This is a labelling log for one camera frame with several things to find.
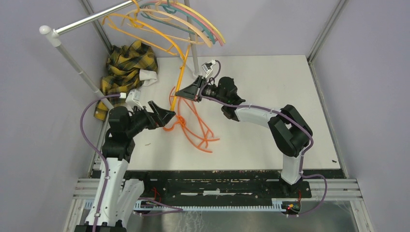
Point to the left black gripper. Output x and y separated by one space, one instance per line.
165 115

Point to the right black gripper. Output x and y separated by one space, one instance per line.
191 92

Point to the orange plastic hanger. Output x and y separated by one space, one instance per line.
188 119

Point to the amber plastic hanger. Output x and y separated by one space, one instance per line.
180 77
134 22

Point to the yellow plastic hanger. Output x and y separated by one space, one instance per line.
195 17

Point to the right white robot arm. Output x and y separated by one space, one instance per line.
291 133

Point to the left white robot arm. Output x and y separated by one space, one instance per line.
115 198

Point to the yellow plaid cloth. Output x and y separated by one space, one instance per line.
124 65

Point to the white clothes rack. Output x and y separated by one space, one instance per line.
52 35

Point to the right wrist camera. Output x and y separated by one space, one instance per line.
208 67

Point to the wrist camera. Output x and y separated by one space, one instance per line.
132 99
208 67

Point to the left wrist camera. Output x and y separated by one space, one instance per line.
132 99

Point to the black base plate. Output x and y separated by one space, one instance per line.
227 188

